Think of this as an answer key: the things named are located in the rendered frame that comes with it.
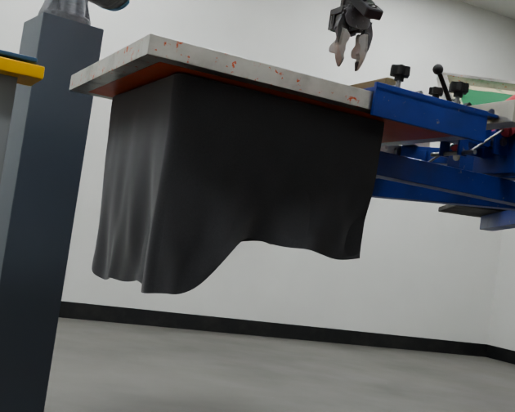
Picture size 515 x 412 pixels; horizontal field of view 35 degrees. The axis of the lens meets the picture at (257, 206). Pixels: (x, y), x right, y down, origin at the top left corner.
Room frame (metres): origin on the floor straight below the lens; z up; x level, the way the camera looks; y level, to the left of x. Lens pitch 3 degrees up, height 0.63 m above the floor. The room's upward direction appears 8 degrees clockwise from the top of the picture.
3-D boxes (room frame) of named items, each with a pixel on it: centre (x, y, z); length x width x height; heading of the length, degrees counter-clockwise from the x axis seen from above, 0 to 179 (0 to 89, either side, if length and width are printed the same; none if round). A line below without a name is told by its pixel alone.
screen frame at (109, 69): (1.86, 0.01, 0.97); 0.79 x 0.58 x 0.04; 116
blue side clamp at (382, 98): (1.72, -0.33, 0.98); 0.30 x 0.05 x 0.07; 116
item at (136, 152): (1.73, 0.27, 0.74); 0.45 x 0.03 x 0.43; 26
